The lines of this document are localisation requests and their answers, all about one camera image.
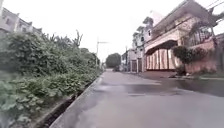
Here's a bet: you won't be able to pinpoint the round dark tree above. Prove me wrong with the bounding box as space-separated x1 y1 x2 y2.
105 52 122 70

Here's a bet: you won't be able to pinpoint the dark utility pole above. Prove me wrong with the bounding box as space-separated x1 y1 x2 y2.
124 45 129 72

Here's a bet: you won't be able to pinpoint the street light pole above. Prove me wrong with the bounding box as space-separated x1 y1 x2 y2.
95 37 109 68

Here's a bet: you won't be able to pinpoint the row of pale houses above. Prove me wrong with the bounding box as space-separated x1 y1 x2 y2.
121 9 164 73

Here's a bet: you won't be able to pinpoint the grey concrete road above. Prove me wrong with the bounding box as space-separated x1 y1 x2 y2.
49 69 224 128

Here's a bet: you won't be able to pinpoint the tan house with arched gate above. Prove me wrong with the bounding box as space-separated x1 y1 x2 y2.
143 0 224 75

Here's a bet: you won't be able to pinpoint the overgrown green bushes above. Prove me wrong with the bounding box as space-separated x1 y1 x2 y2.
0 29 104 128

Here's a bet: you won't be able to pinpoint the roadside drain ditch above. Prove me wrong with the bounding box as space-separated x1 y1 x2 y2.
33 74 104 128

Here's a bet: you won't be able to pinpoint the pale building with dark roof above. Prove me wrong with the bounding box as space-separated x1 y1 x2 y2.
0 6 44 36

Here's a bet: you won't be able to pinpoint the dark bush on wall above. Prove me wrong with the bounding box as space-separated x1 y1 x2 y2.
171 44 209 76

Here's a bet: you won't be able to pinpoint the overhead wires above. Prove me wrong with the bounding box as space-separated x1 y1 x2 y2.
204 0 224 11

